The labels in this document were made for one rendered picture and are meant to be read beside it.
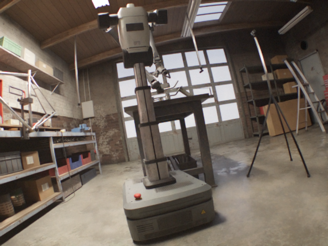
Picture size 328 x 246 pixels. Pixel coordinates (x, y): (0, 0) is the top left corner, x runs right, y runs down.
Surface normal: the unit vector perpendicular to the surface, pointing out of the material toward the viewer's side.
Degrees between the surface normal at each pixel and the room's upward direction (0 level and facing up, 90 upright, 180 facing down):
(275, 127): 82
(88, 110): 90
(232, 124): 90
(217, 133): 90
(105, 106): 90
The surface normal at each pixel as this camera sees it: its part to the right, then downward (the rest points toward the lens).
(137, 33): 0.22, -0.08
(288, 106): 0.01, -0.19
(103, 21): 0.28, 0.42
